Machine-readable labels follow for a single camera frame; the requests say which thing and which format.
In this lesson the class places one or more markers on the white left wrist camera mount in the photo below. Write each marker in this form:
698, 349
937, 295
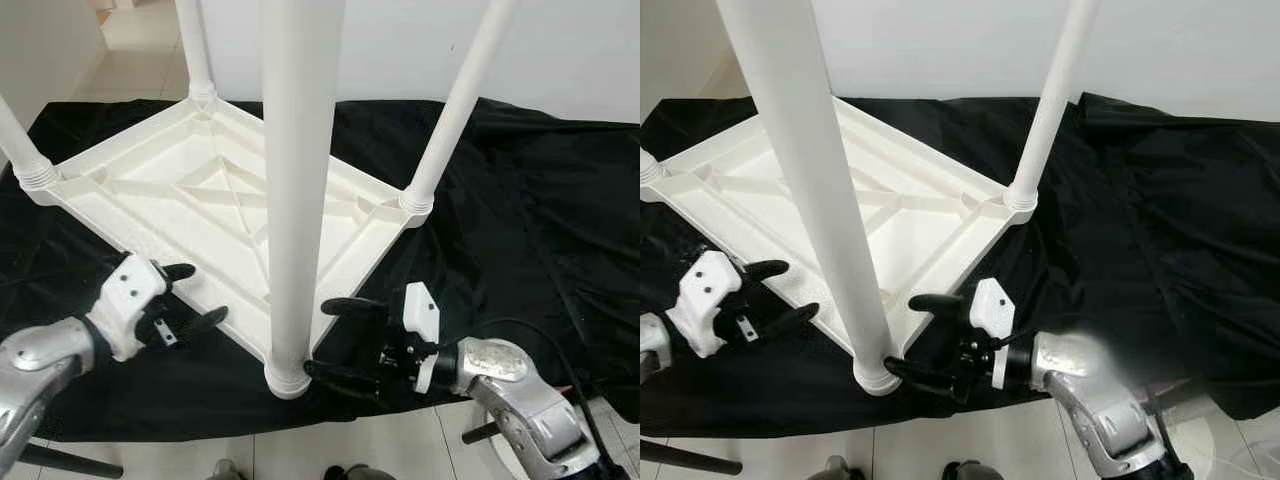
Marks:
130, 285
705, 285

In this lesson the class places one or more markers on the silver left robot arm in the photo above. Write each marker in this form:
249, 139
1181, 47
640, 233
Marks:
652, 345
40, 350

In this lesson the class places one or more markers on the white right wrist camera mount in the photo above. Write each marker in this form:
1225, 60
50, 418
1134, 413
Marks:
420, 310
992, 305

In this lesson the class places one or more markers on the black table cloth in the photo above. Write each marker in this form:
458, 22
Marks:
540, 250
1180, 250

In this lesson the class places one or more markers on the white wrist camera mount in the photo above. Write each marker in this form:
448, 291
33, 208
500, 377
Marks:
130, 285
420, 310
992, 305
705, 285

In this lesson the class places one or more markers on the white plastic table top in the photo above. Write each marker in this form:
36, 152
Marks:
930, 230
150, 190

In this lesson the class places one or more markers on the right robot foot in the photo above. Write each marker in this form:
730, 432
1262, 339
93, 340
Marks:
972, 471
358, 473

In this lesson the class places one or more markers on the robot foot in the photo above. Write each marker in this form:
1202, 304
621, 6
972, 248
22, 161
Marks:
843, 469
358, 473
227, 471
972, 471

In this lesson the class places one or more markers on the white plastic table leg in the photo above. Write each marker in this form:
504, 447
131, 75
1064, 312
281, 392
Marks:
195, 50
300, 150
20, 145
810, 180
1055, 100
650, 168
460, 100

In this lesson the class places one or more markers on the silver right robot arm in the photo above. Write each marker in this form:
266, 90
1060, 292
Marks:
1100, 400
520, 400

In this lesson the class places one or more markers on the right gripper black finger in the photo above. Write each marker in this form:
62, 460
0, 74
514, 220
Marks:
355, 308
925, 376
345, 378
942, 304

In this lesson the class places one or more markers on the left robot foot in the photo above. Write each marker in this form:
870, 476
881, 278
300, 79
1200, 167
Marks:
227, 471
843, 469

